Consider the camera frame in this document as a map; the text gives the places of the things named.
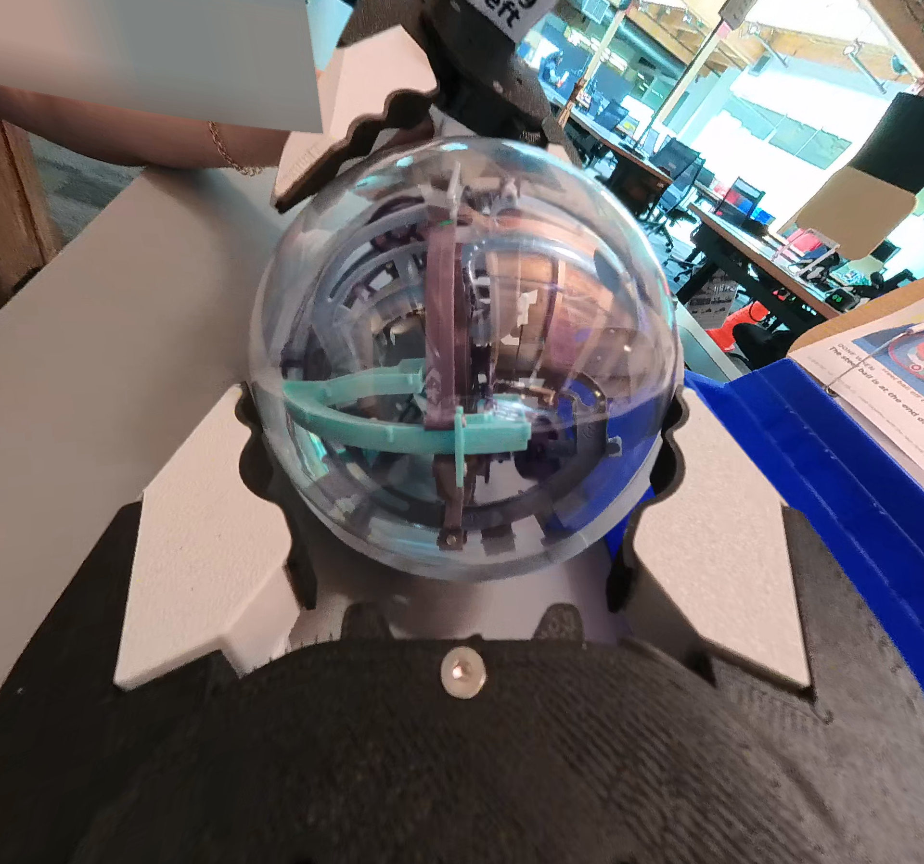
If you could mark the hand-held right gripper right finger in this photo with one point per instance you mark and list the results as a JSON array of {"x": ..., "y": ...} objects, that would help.
[{"x": 722, "y": 575}]

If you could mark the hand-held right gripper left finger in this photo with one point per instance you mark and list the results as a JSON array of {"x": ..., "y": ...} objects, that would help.
[{"x": 202, "y": 568}]

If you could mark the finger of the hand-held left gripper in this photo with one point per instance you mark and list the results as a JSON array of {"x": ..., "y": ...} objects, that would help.
[{"x": 368, "y": 77}]

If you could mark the clear plastic maze ball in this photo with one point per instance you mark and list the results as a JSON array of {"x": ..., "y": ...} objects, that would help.
[{"x": 462, "y": 351}]

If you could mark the person's left forearm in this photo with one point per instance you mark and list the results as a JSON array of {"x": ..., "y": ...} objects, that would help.
[{"x": 108, "y": 135}]

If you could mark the blue plastic bin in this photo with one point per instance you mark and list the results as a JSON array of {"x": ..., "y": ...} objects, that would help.
[{"x": 816, "y": 460}]

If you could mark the black mesh office chair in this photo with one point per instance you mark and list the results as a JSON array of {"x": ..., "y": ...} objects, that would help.
[
  {"x": 740, "y": 200},
  {"x": 678, "y": 164}
]

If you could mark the printed instruction sheet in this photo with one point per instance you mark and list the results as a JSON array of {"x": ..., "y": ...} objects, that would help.
[{"x": 866, "y": 380}]

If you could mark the orange chair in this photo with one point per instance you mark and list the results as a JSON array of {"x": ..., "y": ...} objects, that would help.
[{"x": 724, "y": 326}]

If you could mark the instruction sheet on board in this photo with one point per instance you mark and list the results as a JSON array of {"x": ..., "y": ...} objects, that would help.
[{"x": 852, "y": 326}]

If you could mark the long wooden desk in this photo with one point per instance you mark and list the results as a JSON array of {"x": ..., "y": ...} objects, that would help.
[{"x": 765, "y": 258}]

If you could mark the wooden cabinet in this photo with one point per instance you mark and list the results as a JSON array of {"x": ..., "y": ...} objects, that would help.
[{"x": 21, "y": 222}]

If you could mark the beige hanging panel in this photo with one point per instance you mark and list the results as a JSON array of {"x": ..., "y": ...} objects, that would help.
[{"x": 844, "y": 214}]

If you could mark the black hanging panel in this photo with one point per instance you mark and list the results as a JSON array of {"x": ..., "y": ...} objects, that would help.
[{"x": 895, "y": 142}]

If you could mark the red acrylic frame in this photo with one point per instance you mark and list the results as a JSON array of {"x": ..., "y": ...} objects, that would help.
[{"x": 805, "y": 250}]

